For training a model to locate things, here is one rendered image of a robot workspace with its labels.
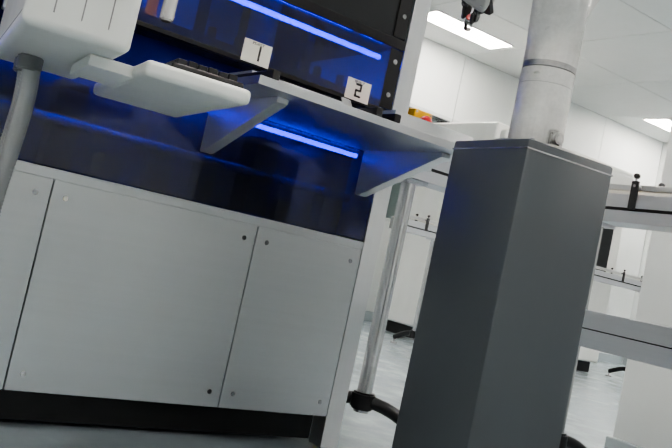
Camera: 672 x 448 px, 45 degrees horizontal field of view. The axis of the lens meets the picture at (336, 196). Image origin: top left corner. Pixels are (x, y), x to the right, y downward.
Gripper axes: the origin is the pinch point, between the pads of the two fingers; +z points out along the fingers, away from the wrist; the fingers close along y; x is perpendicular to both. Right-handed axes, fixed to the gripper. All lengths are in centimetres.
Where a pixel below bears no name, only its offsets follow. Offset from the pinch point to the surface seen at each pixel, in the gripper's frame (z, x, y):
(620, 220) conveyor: 67, 28, 55
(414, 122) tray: 4.8, -33.1, 13.0
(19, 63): -30, -103, -32
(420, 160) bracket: 22.9, -29.6, 14.7
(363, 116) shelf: -5.3, -47.0, 8.7
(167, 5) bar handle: -50, -81, -9
